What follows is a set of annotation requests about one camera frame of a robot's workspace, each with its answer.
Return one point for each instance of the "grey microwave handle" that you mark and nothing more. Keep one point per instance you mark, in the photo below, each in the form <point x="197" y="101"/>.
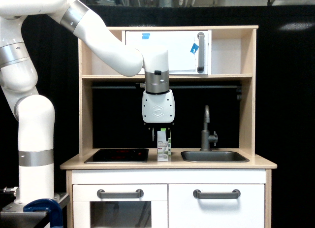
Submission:
<point x="201" y="38"/>

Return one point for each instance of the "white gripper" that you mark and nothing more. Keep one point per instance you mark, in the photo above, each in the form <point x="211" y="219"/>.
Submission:
<point x="158" y="109"/>

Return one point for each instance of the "white oven door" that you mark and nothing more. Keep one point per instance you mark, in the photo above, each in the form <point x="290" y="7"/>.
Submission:
<point x="149" y="211"/>

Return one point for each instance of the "grey cabinet door handle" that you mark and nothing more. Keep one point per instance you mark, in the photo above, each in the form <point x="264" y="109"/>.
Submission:
<point x="235" y="194"/>

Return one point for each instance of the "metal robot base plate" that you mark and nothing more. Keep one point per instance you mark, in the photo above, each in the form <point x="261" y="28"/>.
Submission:
<point x="17" y="209"/>

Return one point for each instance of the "white milk carton box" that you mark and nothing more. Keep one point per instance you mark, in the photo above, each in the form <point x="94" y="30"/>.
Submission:
<point x="162" y="146"/>

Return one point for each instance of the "wooden toy kitchen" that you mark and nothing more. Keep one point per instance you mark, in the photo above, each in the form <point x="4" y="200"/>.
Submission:
<point x="233" y="58"/>

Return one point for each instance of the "grey faucet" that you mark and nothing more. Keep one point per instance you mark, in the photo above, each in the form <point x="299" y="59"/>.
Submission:
<point x="206" y="137"/>

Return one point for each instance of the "grey sink basin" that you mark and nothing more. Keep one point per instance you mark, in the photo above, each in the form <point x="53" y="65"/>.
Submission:
<point x="213" y="157"/>

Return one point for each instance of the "blue tape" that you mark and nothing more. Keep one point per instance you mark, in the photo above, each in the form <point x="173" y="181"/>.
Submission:
<point x="145" y="35"/>
<point x="194" y="48"/>

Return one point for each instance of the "green carton box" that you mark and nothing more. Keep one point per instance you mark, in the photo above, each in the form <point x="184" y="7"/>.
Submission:
<point x="169" y="142"/>

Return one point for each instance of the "white microwave door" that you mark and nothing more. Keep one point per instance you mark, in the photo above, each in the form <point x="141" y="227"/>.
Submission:
<point x="182" y="50"/>

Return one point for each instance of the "blue tape right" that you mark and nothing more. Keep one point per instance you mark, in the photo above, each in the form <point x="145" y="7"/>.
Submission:
<point x="194" y="48"/>

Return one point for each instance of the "blue clamp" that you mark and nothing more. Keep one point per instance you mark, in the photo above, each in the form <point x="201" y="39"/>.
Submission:
<point x="50" y="206"/>

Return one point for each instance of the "grey oven door handle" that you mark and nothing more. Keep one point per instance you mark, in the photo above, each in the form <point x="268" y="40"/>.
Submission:
<point x="119" y="195"/>

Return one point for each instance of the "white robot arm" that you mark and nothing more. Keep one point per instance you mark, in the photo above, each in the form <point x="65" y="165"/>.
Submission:
<point x="39" y="80"/>

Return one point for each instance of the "black stove top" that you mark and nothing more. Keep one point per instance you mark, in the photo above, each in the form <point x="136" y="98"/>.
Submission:
<point x="119" y="155"/>

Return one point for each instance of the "blue tape top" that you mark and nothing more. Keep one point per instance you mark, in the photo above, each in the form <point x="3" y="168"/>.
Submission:
<point x="145" y="35"/>

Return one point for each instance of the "white cabinet door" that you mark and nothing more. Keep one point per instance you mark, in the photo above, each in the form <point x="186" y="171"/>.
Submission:
<point x="186" y="211"/>

